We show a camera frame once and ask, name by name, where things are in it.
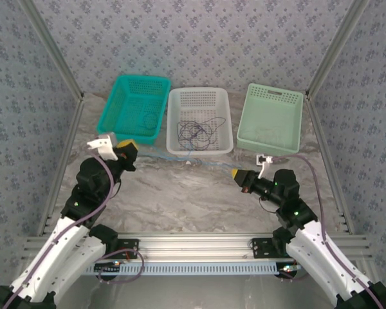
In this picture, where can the grey metal panel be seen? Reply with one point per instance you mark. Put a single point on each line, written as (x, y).
(196, 293)

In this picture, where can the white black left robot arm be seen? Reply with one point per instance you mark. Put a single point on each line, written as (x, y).
(67, 248)

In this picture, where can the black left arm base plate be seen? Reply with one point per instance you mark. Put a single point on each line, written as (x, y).
(130, 248)

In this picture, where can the aluminium mounting rail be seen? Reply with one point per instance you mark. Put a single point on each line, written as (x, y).
(196, 244)

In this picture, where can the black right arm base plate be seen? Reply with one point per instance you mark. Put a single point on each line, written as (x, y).
(260, 248)

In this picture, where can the teal plastic basket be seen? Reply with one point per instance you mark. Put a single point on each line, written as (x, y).
(115, 96)

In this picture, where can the white plastic basket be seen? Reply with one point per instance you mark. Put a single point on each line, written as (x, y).
(173, 128)

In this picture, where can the mint green plastic basket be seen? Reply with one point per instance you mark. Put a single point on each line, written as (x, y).
(270, 112)

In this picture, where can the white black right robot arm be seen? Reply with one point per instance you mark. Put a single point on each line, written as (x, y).
(318, 257)

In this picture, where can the small control board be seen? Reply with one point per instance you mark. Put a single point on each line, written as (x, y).
(289, 268)
(107, 267)

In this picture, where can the aluminium frame post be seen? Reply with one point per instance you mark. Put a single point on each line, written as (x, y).
(337, 48)
(51, 48)

